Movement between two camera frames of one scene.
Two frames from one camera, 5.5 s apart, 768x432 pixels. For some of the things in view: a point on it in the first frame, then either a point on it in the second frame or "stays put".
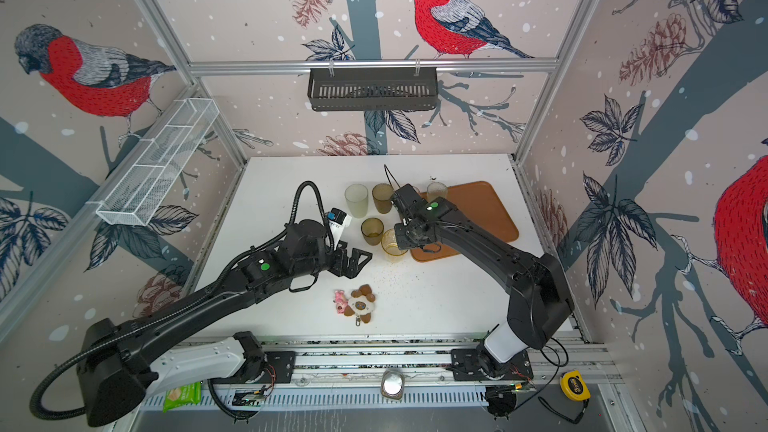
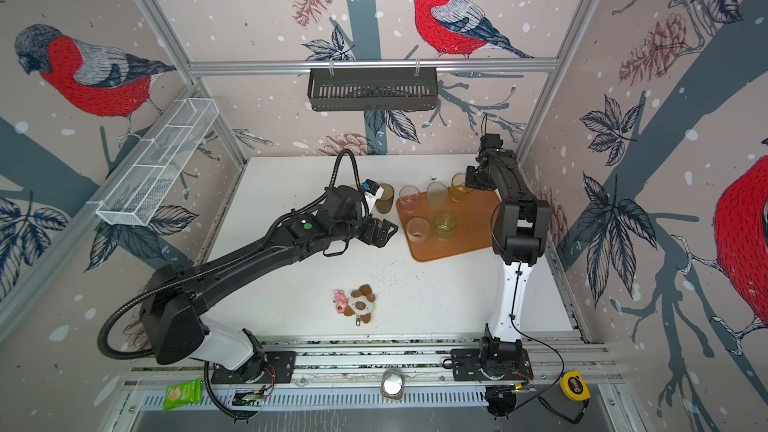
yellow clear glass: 390,247 -> 458,189
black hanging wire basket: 372,88 stays put
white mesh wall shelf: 132,195 stays put
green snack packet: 190,393 stays put
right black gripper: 401,236 -> 472,180
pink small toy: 340,300 stays put
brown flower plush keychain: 361,303 stays put
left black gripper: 355,267 -> 384,235
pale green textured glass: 436,189 stays put
